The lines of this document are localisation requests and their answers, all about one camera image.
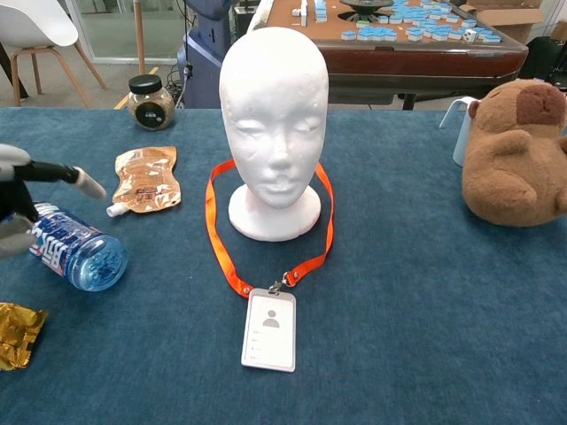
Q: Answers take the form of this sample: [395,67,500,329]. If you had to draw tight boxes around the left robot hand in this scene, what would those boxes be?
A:
[0,143,108,261]

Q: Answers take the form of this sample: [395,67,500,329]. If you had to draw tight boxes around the white ID badge holder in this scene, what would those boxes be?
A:
[240,280,298,374]

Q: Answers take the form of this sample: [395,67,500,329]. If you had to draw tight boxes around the orange lanyard strap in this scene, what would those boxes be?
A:
[205,158,335,299]

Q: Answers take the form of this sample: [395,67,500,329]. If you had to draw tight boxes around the white foam mannequin head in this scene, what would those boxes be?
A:
[218,26,330,243]

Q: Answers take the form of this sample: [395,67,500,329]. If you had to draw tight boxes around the blue plastic drink bottle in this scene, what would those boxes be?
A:
[26,202,129,292]

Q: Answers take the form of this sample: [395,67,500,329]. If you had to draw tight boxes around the brown spout drink pouch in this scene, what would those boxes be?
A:
[105,145,183,219]

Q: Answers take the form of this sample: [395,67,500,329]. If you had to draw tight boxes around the gold foil snack pack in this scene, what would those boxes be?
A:
[0,302,49,372]

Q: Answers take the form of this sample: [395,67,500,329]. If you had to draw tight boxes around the glass jar black lid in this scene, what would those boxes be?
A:
[127,74,177,132]

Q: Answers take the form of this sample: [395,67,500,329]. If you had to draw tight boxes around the white chair wooden legs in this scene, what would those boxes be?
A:
[0,0,107,109]

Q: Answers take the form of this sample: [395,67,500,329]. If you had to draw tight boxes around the wooden pole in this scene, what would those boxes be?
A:
[133,0,147,75]

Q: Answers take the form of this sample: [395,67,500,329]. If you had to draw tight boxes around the blue machine base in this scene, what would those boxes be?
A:
[176,0,236,110]

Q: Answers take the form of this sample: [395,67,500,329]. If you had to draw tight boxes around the blue table cloth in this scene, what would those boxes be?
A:
[0,107,567,425]

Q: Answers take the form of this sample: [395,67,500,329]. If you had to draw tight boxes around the brown mahjong table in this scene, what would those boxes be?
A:
[247,0,530,111]

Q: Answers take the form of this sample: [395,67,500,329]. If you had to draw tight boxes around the brown capybara plush toy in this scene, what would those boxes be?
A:
[462,78,567,228]

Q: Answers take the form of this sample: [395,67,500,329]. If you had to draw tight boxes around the brown cardboard box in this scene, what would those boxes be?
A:
[460,0,567,45]

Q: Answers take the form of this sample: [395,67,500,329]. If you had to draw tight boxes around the black bag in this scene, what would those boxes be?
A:
[520,35,567,94]

